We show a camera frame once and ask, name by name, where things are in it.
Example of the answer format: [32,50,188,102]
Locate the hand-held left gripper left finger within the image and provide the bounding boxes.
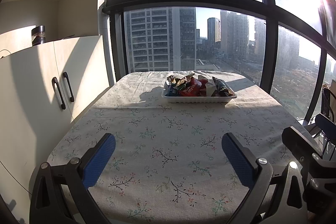
[29,133,116,224]

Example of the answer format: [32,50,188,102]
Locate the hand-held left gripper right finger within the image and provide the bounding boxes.
[221,132,309,224]

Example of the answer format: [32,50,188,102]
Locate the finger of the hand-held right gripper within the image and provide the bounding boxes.
[315,113,336,146]
[282,126,336,214]

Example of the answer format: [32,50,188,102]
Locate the white plastic tray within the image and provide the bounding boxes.
[161,81,237,104]

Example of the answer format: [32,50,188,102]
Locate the black snack packet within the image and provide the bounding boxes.
[213,76,235,97]

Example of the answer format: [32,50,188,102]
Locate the white snack packet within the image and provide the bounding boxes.
[206,78,218,97]

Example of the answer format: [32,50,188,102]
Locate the red snack packet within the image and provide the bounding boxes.
[178,78,208,97]

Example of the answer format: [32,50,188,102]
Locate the brown green snack packet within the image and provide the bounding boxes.
[167,74,196,89]

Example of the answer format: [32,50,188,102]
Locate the black metal chair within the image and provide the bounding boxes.
[304,86,336,161]

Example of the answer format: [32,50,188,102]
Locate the floral tablecloth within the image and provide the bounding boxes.
[46,70,315,224]

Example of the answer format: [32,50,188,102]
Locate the white cabinet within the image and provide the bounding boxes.
[0,0,116,214]

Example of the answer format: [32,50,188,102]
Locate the grey high-rise building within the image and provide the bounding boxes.
[118,0,197,73]

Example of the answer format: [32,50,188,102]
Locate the dark jar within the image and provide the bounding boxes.
[31,25,46,46]

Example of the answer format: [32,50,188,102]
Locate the black cabinet handle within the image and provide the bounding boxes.
[52,77,66,110]

